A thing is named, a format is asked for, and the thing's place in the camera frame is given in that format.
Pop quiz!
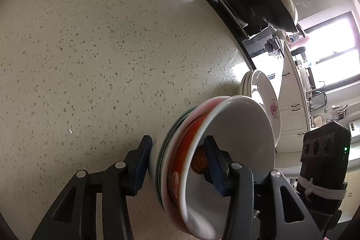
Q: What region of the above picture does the white bowl with green rim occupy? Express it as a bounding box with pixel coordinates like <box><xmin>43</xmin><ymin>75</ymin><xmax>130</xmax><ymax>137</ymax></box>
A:
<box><xmin>148</xmin><ymin>106</ymin><xmax>196</xmax><ymax>210</ymax></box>

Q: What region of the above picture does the red and white bowl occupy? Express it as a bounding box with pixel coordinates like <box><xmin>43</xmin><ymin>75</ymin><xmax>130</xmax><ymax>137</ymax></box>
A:
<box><xmin>161</xmin><ymin>96</ymin><xmax>230</xmax><ymax>235</ymax></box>

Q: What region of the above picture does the white footed bowl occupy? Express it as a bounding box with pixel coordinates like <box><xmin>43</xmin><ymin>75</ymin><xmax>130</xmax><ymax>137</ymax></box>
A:
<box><xmin>185</xmin><ymin>96</ymin><xmax>275</xmax><ymax>239</ymax></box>

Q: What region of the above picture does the large floral white plate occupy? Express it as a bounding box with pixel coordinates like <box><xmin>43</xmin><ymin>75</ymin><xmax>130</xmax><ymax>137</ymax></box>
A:
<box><xmin>248</xmin><ymin>70</ymin><xmax>281</xmax><ymax>146</ymax></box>

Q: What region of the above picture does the small floral white dish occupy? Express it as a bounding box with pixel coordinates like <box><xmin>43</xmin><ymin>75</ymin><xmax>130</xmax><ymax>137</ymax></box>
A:
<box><xmin>246</xmin><ymin>71</ymin><xmax>254</xmax><ymax>97</ymax></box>

